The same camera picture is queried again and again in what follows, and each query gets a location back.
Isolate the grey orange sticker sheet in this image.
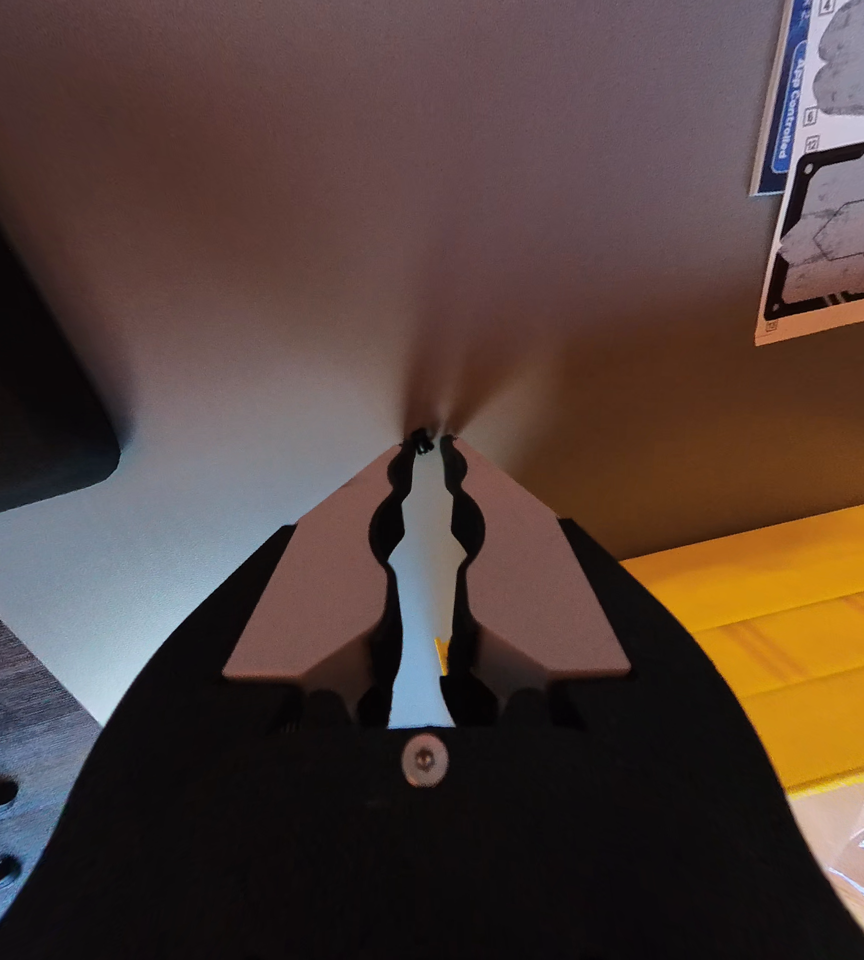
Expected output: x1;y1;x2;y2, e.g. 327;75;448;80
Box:
754;0;864;348

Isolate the yellow plastic bin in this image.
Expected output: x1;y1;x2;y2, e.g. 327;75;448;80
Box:
434;495;864;798

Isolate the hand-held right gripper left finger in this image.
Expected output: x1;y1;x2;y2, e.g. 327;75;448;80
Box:
222;438;412;727

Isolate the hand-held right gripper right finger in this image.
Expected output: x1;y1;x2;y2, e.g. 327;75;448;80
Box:
439;435;633;727

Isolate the clear plastic parts bag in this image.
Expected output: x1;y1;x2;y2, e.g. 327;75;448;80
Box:
788;772;864;960

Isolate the grey desk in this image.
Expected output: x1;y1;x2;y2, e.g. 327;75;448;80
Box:
0;0;864;736

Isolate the blue kit manual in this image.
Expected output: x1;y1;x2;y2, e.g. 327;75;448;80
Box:
748;0;815;198

